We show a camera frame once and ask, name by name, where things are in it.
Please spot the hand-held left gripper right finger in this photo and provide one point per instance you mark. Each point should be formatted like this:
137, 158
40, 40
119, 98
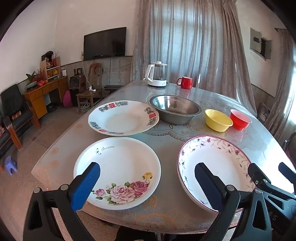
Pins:
208, 185

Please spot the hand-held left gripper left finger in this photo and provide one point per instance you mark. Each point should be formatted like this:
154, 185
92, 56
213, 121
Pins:
84, 185

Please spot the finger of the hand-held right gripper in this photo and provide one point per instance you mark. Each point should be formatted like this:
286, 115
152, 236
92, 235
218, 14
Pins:
256, 173
286, 172

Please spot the white plate with purple flowers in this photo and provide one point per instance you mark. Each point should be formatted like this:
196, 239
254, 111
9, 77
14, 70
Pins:
222, 162

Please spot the white plate with pink roses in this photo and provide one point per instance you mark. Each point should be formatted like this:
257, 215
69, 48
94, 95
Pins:
120, 166

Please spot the red plastic bowl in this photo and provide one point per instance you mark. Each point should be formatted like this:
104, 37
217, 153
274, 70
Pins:
240, 118

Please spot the yellow plastic bowl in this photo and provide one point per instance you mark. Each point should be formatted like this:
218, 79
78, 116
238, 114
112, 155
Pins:
217, 120

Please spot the white plate with red characters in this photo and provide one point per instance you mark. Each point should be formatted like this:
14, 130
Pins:
122, 120

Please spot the stainless steel basin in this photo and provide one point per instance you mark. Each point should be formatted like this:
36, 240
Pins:
175, 104

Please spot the grey patterned cushion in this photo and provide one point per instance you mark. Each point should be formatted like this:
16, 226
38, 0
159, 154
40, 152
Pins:
263, 112

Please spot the purple plastic stool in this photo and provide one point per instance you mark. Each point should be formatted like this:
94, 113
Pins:
10, 164

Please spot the pink bag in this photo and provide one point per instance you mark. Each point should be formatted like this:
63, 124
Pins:
67, 99

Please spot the wooden chair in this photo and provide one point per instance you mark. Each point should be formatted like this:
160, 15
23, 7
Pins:
86, 95

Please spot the narrow grey window curtain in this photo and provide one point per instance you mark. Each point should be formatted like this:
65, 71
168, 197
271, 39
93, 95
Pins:
282, 81

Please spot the wooden desk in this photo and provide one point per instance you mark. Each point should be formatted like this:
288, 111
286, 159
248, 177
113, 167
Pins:
38, 102

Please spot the white power strip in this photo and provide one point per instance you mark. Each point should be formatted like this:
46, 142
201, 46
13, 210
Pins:
92, 88

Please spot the dark wooden bench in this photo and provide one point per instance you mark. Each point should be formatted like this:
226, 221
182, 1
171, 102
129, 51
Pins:
112, 87

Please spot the black floor speaker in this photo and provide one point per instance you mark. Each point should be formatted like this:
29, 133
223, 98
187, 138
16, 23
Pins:
75, 83

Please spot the red mug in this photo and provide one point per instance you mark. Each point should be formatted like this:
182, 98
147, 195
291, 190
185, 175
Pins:
186, 83

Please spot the black armchair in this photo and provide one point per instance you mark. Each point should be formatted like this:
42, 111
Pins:
13, 102

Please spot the red gift box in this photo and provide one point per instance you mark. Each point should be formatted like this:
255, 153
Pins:
42, 83

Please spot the white glass electric kettle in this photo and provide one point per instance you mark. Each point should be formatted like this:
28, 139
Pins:
159, 78

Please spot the wooden desktop shelf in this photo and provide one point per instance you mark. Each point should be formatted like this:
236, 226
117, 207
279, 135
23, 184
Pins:
53, 71

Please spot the potted green plant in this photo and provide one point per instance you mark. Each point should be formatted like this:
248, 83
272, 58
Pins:
31, 78

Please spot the black flat television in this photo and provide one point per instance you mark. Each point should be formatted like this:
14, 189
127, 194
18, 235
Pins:
104, 44

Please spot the wide grey window curtain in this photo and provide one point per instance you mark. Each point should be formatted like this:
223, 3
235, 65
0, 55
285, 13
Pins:
185, 34

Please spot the grey wall electrical box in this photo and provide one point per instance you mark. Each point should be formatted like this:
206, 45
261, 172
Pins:
255, 41

